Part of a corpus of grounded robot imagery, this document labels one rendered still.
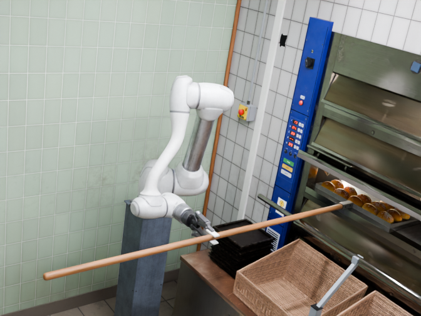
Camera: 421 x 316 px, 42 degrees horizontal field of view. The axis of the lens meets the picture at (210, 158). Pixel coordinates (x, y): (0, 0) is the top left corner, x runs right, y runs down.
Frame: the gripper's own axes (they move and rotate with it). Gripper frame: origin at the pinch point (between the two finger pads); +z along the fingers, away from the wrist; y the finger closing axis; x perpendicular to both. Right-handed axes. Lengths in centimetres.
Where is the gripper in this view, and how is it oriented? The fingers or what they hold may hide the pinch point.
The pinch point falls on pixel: (212, 236)
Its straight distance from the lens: 255.8
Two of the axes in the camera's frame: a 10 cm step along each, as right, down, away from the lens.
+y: -1.6, 9.2, 3.5
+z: 5.9, 3.7, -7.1
